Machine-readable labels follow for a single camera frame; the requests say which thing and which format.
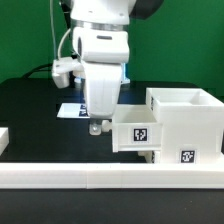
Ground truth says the white drawer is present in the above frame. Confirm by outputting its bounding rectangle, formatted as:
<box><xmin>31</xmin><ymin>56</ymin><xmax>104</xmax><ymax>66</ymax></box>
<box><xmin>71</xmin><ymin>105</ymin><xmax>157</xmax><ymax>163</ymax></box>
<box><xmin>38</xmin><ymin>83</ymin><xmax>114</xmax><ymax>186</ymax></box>
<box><xmin>138</xmin><ymin>151</ymin><xmax>160</xmax><ymax>164</ymax></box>
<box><xmin>102</xmin><ymin>104</ymin><xmax>162</xmax><ymax>153</ymax></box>

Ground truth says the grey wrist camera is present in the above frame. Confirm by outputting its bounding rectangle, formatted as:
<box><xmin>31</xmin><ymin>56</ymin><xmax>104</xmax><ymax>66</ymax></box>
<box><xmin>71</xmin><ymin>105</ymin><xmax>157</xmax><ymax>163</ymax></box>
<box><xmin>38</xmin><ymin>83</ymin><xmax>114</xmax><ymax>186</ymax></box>
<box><xmin>52</xmin><ymin>57</ymin><xmax>83</xmax><ymax>88</ymax></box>

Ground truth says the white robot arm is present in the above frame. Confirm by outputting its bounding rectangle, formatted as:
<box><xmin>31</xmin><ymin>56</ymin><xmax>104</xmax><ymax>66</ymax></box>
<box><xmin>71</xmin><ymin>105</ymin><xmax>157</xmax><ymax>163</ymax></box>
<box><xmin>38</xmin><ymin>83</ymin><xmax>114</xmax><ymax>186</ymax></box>
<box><xmin>71</xmin><ymin>0</ymin><xmax>164</xmax><ymax>135</ymax></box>

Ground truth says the white L-shaped border wall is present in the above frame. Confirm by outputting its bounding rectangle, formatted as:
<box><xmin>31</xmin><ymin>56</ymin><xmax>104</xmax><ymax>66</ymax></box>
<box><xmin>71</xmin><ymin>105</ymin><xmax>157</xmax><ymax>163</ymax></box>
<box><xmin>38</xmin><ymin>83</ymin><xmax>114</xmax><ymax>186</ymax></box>
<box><xmin>0</xmin><ymin>163</ymin><xmax>224</xmax><ymax>189</ymax></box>

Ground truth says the white drawer front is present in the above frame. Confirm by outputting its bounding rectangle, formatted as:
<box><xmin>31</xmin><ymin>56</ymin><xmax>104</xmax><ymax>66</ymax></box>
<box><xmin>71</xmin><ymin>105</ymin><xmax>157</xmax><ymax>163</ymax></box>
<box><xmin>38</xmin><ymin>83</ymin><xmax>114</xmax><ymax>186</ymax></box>
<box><xmin>138</xmin><ymin>151</ymin><xmax>160</xmax><ymax>164</ymax></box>

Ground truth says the white drawer cabinet box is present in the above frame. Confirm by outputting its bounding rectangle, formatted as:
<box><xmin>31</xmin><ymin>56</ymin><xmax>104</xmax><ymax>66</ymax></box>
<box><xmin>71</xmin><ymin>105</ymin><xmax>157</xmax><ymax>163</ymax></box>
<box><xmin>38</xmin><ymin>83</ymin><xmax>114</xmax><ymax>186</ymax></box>
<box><xmin>146</xmin><ymin>88</ymin><xmax>224</xmax><ymax>164</ymax></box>

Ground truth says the white sheet with markers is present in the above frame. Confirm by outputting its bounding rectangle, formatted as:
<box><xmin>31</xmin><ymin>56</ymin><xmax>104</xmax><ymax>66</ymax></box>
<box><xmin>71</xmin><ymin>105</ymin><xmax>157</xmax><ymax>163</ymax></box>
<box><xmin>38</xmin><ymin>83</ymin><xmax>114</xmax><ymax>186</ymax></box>
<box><xmin>57</xmin><ymin>103</ymin><xmax>88</xmax><ymax>119</ymax></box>

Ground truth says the white thin cable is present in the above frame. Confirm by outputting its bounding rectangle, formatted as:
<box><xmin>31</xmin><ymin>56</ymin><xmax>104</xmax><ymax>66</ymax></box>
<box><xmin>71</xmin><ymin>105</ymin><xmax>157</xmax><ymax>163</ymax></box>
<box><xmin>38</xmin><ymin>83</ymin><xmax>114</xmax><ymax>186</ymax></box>
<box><xmin>49</xmin><ymin>0</ymin><xmax>58</xmax><ymax>80</ymax></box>

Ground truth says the white block at left edge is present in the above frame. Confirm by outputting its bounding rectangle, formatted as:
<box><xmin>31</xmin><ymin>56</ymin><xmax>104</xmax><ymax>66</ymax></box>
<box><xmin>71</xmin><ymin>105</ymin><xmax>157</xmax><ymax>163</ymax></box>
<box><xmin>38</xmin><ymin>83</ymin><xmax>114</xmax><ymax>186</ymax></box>
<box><xmin>0</xmin><ymin>127</ymin><xmax>9</xmax><ymax>155</ymax></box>

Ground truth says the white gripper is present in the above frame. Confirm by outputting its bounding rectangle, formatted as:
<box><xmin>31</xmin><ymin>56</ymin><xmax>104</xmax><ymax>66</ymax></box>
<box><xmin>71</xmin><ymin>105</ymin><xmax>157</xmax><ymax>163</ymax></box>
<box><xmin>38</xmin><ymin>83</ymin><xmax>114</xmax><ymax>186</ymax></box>
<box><xmin>72</xmin><ymin>27</ymin><xmax>129</xmax><ymax>135</ymax></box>

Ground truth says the black cable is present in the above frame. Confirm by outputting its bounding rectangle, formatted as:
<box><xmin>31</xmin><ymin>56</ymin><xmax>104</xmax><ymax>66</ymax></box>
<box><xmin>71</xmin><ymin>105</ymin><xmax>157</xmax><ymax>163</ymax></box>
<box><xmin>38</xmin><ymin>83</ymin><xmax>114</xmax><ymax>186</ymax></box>
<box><xmin>21</xmin><ymin>61</ymin><xmax>58</xmax><ymax>80</ymax></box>

